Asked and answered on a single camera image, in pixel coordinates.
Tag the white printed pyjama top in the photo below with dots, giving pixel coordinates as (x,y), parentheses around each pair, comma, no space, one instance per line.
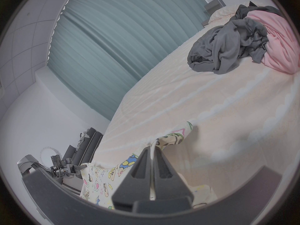
(100,181)

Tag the dark grey garment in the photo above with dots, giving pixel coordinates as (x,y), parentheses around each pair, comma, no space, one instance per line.
(218,46)

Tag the cream pillow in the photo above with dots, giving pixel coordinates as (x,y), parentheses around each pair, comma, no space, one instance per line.
(222,13)

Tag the grey bedside table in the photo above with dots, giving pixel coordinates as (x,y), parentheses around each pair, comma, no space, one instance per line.
(212,8)

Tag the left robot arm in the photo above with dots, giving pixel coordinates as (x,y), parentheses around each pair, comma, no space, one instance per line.
(27,164)

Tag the blue-green curtain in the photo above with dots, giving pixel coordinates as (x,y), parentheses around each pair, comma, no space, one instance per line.
(117,43)

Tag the bed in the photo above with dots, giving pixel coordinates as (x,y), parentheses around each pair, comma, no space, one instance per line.
(211,102)

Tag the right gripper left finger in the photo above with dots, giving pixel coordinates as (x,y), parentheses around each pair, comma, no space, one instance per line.
(131,181)

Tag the pink garment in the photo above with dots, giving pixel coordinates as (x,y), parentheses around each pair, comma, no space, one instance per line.
(281,39)

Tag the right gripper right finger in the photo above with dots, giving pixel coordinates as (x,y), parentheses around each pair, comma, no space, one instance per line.
(171,184)

